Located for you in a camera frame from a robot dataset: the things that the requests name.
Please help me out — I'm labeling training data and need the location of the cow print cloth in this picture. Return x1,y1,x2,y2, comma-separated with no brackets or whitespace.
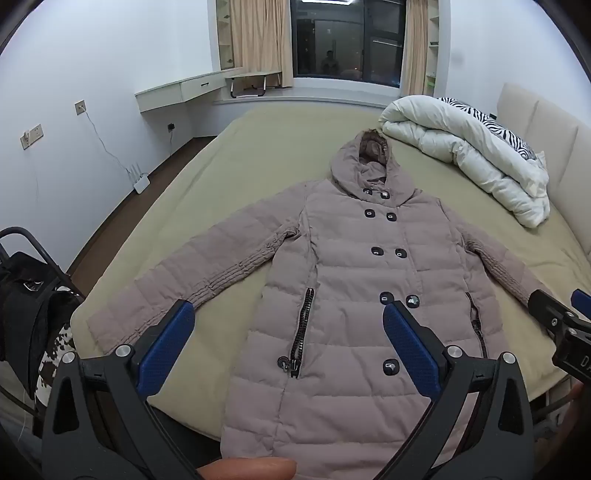
36,320,77,407

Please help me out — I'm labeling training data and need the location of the black bag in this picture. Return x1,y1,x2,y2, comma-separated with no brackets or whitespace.
0,251,84,398

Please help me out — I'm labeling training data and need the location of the beige curtain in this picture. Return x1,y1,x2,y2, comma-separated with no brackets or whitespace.
229,0,295,88
399,0,430,97

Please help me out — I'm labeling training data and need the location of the zebra print pillow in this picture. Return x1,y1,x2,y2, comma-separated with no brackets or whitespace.
436,97,546,160

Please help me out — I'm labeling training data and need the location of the mauve hooded puffer coat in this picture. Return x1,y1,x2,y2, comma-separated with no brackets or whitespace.
87,130,550,480

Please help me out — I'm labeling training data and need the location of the white folded duvet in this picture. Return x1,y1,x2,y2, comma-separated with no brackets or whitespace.
379,95,551,228

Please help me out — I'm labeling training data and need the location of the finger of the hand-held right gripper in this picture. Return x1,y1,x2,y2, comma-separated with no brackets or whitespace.
571,288,591,321
527,289,575,330

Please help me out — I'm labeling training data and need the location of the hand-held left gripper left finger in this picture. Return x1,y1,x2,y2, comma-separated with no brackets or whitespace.
42,299,218,480

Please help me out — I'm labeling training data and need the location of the white floating desk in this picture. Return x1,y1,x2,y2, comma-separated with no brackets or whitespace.
135,68,282,114

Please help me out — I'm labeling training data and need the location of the person's left hand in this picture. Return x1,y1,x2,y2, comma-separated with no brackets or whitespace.
196,457,296,480

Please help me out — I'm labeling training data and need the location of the person's right hand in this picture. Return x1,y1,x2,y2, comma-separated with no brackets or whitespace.
566,382,587,416

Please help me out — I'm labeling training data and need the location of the white wall shelf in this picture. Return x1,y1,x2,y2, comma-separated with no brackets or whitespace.
426,0,440,97
215,0,236,71

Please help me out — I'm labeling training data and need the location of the black metal frame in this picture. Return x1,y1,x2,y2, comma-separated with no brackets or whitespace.
0,226,86,301

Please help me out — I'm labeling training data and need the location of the white router cable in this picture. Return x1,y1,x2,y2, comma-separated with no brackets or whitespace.
84,110,136,178

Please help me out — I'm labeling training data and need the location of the bed with beige sheet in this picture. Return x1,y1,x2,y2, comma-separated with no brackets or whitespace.
69,104,591,444

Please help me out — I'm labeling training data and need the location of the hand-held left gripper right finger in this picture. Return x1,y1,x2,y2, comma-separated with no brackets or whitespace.
369,300,536,480

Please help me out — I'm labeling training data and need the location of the small folding table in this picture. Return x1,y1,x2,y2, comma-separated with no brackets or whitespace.
225,71,283,99

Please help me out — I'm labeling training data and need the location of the white router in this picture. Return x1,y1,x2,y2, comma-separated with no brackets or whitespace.
127,164,151,193

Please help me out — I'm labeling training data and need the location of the beige padded headboard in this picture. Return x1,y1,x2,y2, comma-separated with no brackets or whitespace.
496,83,591,268

